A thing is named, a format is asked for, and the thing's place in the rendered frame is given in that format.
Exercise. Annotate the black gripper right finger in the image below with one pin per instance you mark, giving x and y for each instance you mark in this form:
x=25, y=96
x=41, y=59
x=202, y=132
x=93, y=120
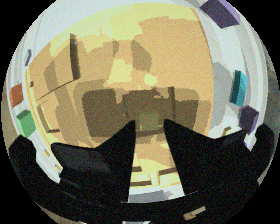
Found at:
x=195, y=154

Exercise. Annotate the teal square block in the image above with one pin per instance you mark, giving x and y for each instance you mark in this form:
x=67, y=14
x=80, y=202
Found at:
x=238, y=95

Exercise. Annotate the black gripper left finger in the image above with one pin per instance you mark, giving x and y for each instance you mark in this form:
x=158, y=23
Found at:
x=112, y=159

